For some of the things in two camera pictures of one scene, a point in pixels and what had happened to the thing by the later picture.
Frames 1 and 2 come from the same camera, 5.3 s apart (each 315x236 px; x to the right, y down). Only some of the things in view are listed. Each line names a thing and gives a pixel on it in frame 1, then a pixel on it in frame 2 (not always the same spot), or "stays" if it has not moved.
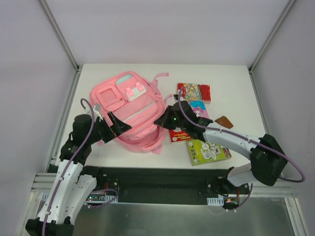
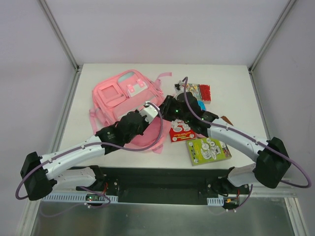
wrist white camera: x=97 y=111 -> x=150 y=111
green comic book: x=201 y=152 stays
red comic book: x=177 y=135 stays
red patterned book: x=195 y=92 stays
